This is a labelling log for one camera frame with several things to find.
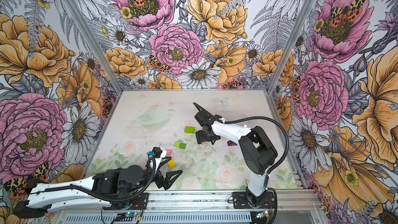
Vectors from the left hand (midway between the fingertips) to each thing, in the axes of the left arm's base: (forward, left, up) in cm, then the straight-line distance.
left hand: (174, 168), depth 68 cm
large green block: (+30, -4, -18) cm, 35 cm away
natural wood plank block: (+15, -13, -5) cm, 20 cm away
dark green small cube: (+18, -1, -17) cm, 25 cm away
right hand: (+18, -15, -13) cm, 27 cm away
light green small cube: (+20, +3, -17) cm, 26 cm away
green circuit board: (-14, +21, -17) cm, 30 cm away
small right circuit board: (-15, -40, -16) cm, 46 cm away
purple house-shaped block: (+20, -29, -16) cm, 39 cm away
